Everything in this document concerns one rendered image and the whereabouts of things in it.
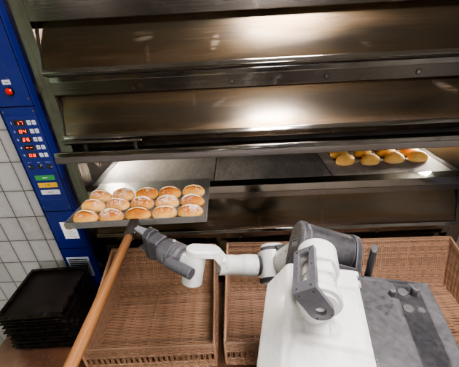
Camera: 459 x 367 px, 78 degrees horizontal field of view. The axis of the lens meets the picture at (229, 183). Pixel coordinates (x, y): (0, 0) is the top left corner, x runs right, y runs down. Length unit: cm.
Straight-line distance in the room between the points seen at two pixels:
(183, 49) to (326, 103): 61
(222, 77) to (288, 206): 69
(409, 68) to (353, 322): 105
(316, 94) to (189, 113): 53
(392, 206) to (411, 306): 105
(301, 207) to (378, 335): 98
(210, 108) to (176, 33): 30
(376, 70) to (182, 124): 79
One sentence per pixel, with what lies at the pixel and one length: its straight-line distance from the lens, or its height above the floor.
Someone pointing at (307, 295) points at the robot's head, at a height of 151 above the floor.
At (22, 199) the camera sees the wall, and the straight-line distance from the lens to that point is 172.
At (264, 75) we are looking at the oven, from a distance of 120.
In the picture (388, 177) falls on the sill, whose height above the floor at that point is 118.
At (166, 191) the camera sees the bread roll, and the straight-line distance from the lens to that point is 127.
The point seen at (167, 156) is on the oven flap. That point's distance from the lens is 115.
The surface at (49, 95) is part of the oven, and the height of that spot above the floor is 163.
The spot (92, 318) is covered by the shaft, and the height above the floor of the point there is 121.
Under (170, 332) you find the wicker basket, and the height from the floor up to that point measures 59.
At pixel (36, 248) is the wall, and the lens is 189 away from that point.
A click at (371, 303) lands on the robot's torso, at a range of 59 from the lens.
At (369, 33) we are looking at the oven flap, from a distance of 128.
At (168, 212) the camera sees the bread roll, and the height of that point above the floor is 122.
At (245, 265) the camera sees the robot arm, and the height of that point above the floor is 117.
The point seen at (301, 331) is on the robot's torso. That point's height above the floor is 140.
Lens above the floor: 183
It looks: 29 degrees down
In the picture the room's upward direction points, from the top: 3 degrees counter-clockwise
